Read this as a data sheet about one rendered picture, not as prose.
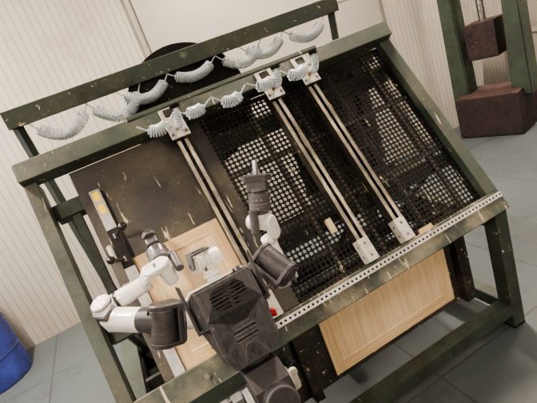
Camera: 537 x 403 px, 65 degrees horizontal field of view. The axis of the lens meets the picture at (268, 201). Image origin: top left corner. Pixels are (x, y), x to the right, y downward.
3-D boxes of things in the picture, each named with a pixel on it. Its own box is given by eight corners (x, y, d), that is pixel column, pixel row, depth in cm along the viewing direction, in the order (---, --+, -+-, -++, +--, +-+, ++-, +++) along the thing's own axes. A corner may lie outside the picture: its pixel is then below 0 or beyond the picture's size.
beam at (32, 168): (26, 191, 203) (17, 183, 194) (18, 173, 205) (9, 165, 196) (386, 44, 265) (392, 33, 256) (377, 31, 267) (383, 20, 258)
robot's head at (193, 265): (216, 266, 155) (211, 246, 154) (198, 276, 150) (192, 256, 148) (206, 265, 160) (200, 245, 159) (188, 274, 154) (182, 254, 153)
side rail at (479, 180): (475, 201, 244) (487, 194, 234) (371, 54, 268) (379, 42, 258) (484, 195, 247) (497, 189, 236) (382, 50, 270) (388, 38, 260)
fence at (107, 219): (175, 377, 186) (175, 377, 183) (90, 195, 207) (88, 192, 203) (185, 370, 188) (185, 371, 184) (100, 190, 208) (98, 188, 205)
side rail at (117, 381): (123, 406, 185) (119, 410, 175) (31, 194, 209) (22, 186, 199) (137, 399, 187) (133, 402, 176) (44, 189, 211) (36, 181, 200)
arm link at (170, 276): (157, 271, 177) (165, 289, 169) (145, 257, 169) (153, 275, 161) (180, 257, 179) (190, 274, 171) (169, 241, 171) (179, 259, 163)
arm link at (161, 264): (173, 265, 172) (145, 283, 170) (164, 252, 166) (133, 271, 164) (179, 275, 168) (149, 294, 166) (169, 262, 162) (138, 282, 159)
